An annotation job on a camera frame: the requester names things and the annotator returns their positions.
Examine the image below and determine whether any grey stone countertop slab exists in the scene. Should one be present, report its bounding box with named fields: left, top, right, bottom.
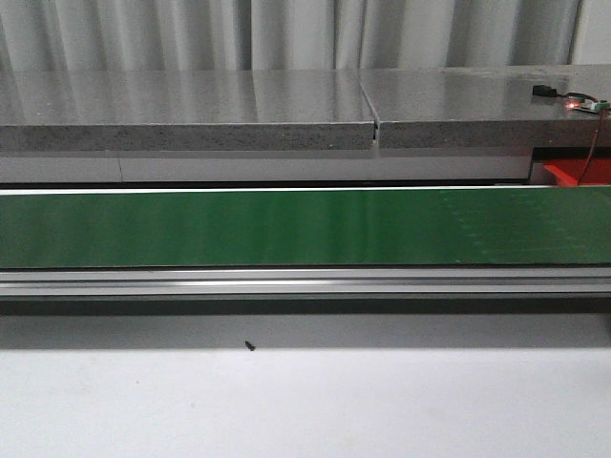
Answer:
left=358, top=65, right=610, bottom=148
left=1, top=71, right=375, bottom=152

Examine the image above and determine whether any small green circuit board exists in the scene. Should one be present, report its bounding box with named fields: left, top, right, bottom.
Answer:
left=571, top=99, right=610, bottom=115

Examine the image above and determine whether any grey stone countertop right slab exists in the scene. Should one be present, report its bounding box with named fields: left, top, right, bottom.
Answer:
left=358, top=65, right=610, bottom=148

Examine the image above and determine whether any white cabinet front panel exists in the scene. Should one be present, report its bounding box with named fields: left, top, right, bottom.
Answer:
left=1, top=147, right=532, bottom=183

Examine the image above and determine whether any green conveyor belt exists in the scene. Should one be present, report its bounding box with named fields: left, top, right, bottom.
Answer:
left=1, top=187, right=610, bottom=269

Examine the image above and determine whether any grey stone countertop left slab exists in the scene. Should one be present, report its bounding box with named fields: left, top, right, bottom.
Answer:
left=1, top=71, right=375, bottom=152

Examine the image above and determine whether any aluminium conveyor frame rail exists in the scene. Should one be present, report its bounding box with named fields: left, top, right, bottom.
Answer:
left=1, top=266, right=610, bottom=301

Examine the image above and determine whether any black connector plug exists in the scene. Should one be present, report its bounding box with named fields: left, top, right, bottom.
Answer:
left=532, top=85, right=558, bottom=98

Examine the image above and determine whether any red black wire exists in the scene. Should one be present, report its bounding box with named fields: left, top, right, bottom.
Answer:
left=553, top=90, right=608, bottom=186

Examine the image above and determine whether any red plastic tray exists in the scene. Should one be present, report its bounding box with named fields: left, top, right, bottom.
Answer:
left=544, top=158, right=611, bottom=187

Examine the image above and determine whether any grey pleated curtain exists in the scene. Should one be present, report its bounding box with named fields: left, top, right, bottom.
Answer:
left=1, top=1, right=581, bottom=71

